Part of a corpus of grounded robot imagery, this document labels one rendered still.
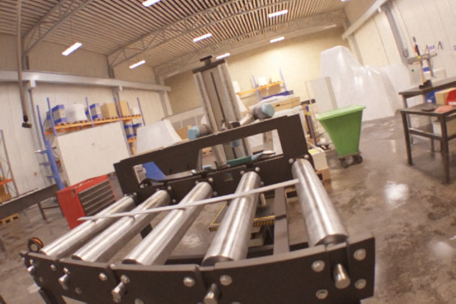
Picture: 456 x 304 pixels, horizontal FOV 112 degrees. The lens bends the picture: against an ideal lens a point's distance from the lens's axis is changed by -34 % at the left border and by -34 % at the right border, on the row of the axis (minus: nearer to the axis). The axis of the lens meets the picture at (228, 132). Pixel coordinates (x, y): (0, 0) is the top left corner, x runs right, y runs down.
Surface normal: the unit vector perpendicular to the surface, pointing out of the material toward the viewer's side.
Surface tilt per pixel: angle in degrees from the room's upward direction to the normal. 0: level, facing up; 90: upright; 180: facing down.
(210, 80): 90
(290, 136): 90
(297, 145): 90
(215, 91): 90
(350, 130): 101
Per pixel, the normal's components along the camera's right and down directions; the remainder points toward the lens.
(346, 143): -0.27, 0.33
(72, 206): -0.19, 0.12
